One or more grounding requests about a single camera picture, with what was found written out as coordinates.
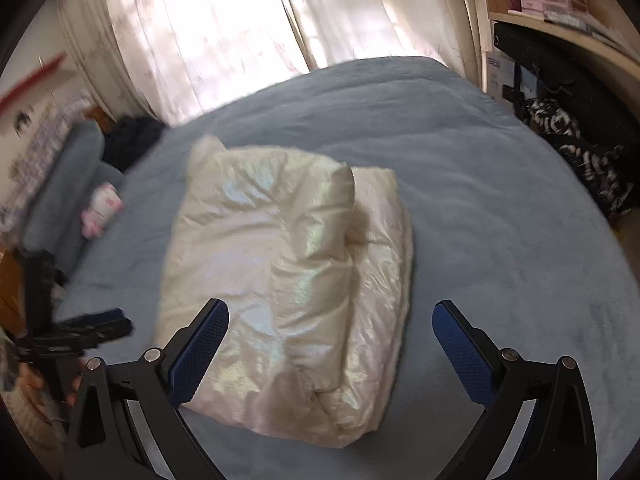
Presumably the red wall decoration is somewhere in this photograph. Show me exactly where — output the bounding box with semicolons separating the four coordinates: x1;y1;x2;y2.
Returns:
0;52;67;114

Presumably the white floral right curtain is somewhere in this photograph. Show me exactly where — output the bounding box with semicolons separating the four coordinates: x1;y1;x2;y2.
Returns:
281;0;482;84

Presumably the white floral curtain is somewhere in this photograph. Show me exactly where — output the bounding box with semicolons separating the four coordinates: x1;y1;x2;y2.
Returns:
281;0;482;84
55;0;309;126

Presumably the blue-grey fleece bed blanket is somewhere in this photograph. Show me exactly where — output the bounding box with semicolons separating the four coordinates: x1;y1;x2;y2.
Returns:
58;58;639;479

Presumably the blue-grey pillow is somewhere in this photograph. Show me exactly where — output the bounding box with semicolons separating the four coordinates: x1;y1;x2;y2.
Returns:
20;120;124;276

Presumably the black clothes pile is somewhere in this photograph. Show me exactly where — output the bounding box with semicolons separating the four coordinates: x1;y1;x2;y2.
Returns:
102;116;168;172

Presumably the wooden curved shelf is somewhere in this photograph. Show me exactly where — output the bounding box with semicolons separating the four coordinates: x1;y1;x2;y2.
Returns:
483;0;639;106

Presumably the black white patterned garment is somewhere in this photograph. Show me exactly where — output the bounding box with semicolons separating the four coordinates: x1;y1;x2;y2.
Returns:
518;98;639;218

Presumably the white iridescent puffer jacket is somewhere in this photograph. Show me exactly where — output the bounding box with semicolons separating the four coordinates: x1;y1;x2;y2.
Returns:
155;136;413;448

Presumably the purple patterned folded quilt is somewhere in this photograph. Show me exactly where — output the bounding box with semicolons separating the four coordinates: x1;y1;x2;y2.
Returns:
1;93;93;236

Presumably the white floral left curtain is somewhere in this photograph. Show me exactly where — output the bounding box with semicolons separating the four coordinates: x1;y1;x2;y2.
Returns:
55;0;309;126

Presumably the white cardboard box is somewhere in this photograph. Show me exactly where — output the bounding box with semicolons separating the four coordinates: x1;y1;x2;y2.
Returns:
485;51;537;107

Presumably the pink white plush toy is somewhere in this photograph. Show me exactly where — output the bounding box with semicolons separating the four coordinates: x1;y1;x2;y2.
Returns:
80;182;124;240

